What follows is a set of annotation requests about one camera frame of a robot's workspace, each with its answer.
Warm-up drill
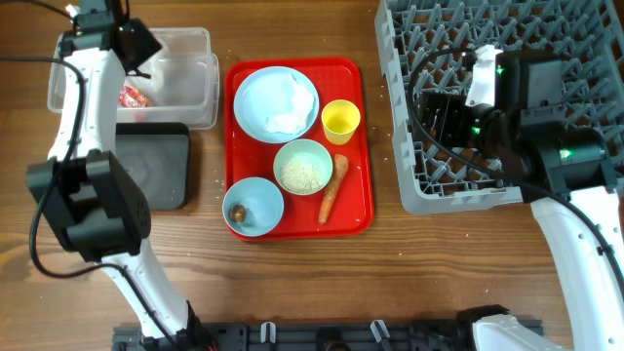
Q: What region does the red snack wrapper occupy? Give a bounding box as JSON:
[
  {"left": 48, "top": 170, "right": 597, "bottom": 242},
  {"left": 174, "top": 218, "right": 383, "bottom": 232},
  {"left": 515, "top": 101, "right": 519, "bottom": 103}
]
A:
[{"left": 119, "top": 82, "right": 152, "bottom": 108}]

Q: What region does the yellow plastic cup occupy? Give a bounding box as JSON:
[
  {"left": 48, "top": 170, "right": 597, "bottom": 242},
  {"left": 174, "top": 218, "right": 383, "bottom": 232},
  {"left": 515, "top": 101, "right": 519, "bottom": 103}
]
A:
[{"left": 321, "top": 99, "right": 361, "bottom": 145}]

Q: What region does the orange carrot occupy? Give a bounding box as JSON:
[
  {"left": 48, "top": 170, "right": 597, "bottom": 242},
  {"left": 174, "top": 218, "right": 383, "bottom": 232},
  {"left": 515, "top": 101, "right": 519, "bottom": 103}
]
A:
[{"left": 319, "top": 154, "right": 349, "bottom": 224}]

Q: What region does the large light blue plate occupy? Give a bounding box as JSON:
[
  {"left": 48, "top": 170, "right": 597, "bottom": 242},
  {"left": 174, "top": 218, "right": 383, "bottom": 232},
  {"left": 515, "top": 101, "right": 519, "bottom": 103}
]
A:
[{"left": 234, "top": 66, "right": 320, "bottom": 144}]

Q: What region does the mint green bowl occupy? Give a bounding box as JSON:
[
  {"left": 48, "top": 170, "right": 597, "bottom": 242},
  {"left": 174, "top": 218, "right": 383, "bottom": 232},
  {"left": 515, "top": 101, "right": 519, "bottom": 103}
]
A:
[{"left": 273, "top": 139, "right": 333, "bottom": 196}]

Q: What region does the white rice pile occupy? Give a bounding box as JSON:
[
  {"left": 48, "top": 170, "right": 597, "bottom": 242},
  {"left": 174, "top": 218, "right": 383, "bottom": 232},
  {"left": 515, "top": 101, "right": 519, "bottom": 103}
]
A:
[{"left": 279, "top": 156, "right": 323, "bottom": 195}]

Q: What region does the brown food scrap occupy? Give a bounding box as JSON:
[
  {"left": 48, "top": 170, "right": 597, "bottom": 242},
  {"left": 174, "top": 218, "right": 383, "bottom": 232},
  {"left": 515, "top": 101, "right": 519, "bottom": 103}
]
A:
[{"left": 228, "top": 204, "right": 247, "bottom": 223}]

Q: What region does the light blue bowl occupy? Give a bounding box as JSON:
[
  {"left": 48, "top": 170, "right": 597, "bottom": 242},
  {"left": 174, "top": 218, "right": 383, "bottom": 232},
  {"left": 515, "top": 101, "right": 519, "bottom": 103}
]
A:
[{"left": 222, "top": 177, "right": 285, "bottom": 238}]

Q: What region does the white tissue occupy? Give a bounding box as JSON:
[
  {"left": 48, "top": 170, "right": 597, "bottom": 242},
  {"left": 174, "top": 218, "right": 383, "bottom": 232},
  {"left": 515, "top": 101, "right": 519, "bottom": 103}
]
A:
[{"left": 262, "top": 74, "right": 316, "bottom": 135}]

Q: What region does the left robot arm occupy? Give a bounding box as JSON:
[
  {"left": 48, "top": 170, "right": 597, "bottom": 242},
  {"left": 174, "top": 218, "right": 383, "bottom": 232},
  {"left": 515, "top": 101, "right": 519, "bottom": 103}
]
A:
[{"left": 27, "top": 1, "right": 215, "bottom": 350}]

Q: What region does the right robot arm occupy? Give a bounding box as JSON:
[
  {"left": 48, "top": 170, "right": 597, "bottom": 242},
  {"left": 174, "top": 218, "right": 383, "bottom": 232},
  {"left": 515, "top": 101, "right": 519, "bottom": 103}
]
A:
[{"left": 407, "top": 51, "right": 623, "bottom": 350}]

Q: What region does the grey dishwasher rack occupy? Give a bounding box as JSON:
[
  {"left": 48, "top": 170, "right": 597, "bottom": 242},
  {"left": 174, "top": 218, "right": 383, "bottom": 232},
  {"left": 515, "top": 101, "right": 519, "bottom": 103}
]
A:
[{"left": 374, "top": 0, "right": 623, "bottom": 215}]

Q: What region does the clear plastic bin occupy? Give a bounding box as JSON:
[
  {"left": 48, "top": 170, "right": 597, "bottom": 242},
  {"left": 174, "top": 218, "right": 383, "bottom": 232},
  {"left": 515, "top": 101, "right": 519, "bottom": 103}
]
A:
[{"left": 47, "top": 26, "right": 221, "bottom": 131}]

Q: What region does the black plastic tray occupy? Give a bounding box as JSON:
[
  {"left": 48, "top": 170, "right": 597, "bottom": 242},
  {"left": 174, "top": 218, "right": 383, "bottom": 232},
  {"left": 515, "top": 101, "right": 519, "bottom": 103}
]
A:
[{"left": 116, "top": 122, "right": 190, "bottom": 211}]

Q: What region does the red serving tray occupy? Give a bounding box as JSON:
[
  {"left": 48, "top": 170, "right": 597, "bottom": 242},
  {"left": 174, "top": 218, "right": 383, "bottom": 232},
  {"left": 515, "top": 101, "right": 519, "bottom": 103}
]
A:
[{"left": 224, "top": 57, "right": 374, "bottom": 242}]

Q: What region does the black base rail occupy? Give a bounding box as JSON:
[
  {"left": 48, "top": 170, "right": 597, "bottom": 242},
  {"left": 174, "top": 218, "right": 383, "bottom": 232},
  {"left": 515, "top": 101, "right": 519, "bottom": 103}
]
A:
[{"left": 111, "top": 319, "right": 545, "bottom": 351}]

